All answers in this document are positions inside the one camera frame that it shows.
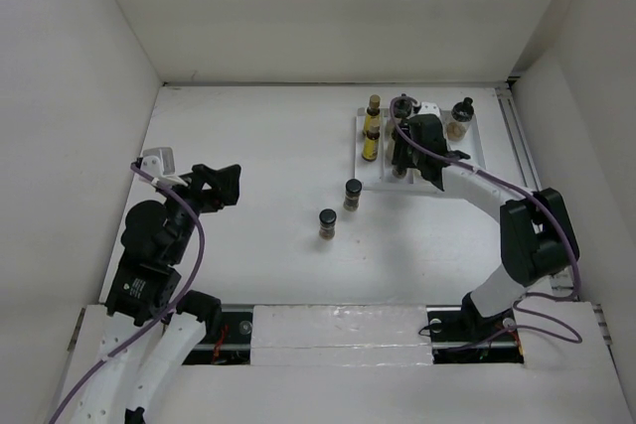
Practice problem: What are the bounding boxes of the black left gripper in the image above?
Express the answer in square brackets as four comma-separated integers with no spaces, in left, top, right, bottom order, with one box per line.
[158,162,239,261]

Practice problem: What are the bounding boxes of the black flip-lid shaker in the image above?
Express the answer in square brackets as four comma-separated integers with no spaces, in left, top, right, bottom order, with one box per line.
[446,97,475,142]
[388,130,407,179]
[390,93,419,122]

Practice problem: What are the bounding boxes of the yellow label bottle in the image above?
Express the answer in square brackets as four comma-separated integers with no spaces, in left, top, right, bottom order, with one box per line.
[362,117,381,162]
[362,94,381,135]

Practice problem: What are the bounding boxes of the black cap spice jar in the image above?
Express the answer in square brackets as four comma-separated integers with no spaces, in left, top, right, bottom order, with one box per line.
[319,209,337,240]
[343,179,363,212]

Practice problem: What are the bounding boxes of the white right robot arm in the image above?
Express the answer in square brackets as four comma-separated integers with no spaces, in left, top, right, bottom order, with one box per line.
[390,112,579,348]

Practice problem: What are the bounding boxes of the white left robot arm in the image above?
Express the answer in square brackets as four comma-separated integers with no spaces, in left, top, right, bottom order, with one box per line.
[49,154,241,423]

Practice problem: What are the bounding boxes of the white divided organizer tray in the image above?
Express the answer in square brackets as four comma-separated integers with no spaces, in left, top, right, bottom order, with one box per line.
[353,102,485,196]

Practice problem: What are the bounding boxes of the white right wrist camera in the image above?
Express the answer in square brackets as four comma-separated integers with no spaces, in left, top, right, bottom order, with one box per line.
[413,101,441,118]

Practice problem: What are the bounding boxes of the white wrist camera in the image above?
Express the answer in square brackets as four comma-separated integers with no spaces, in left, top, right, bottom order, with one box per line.
[413,101,441,118]
[131,147,175,182]

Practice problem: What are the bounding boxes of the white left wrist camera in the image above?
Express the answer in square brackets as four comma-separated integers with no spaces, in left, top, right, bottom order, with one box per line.
[131,147,175,182]

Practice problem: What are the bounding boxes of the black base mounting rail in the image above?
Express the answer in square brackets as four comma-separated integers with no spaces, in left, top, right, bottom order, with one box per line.
[185,305,524,367]

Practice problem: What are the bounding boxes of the aluminium side rail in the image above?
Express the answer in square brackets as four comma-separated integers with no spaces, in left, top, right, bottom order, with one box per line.
[495,76,614,346]

